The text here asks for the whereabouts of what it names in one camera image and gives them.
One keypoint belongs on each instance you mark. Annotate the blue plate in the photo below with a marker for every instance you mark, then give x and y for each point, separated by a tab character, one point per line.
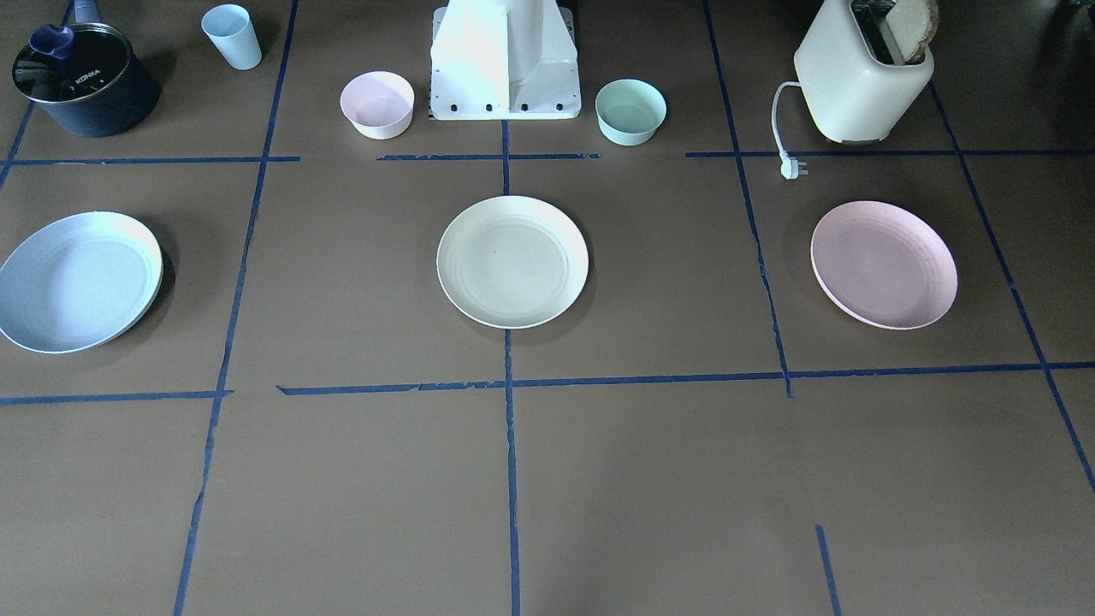
79	282

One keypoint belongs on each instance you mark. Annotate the blue plastic cup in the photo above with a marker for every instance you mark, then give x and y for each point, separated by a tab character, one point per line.
229	27

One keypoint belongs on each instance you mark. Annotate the bread slice in toaster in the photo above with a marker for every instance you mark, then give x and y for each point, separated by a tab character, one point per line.
913	25

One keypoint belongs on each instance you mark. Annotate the pink plate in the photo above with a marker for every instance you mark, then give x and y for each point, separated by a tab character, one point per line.
883	265

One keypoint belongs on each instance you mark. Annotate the pink bowl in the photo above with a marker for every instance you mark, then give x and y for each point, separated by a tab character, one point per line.
379	104

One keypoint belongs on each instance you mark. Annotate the cream plate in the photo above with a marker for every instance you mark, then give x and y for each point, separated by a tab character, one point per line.
512	262

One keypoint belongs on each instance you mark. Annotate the white toaster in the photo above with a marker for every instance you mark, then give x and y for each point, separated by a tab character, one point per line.
854	82

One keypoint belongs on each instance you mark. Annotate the dark blue saucepan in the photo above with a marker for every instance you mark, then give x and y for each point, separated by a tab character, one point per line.
85	75

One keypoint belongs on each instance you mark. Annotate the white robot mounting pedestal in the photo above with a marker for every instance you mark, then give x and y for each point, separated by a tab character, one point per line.
504	61

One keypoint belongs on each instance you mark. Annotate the green bowl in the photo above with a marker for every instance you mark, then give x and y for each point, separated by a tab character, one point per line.
630	111

